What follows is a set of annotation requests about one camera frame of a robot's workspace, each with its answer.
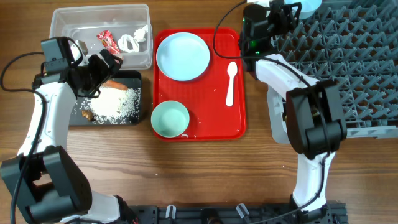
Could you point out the mint green bowl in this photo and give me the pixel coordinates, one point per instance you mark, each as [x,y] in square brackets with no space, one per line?
[170,119]

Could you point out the light blue plate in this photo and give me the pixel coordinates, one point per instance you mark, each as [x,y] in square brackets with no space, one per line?
[183,56]

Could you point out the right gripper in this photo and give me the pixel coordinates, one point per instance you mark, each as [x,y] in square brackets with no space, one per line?
[289,22]

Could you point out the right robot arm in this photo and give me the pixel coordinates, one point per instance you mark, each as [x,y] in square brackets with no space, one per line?
[314,116]

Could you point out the light blue rice bowl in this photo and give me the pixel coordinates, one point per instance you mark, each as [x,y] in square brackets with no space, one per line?
[308,7]

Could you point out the white rice pile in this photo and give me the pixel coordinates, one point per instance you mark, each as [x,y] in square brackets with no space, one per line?
[115,104]

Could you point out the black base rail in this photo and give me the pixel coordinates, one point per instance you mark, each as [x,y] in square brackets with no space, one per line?
[333,214]

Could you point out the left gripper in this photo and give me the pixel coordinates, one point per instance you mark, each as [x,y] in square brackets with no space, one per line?
[105,72]

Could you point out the orange carrot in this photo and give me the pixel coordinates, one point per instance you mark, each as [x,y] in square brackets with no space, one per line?
[115,85]

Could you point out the red serving tray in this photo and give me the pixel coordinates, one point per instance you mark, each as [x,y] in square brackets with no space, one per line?
[205,96]

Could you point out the clear plastic bin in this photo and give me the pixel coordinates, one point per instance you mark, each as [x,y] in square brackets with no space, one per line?
[84,23]

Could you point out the red snack wrapper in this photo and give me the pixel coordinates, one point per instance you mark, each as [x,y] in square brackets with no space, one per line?
[107,39]

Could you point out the brown food scrap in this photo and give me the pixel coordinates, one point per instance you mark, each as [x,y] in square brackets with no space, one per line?
[88,114]

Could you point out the white tissue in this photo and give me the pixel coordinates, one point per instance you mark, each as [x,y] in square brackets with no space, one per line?
[140,34]

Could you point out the white plastic spoon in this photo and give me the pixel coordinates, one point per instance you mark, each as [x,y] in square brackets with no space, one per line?
[232,70]

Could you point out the grey dishwasher rack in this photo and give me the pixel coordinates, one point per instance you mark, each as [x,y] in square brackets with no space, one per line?
[353,43]

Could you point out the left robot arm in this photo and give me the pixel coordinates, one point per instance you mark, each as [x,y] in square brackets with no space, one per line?
[45,184]

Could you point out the white plastic ring wrapper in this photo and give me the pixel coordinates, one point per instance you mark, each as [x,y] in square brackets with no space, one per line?
[128,44]

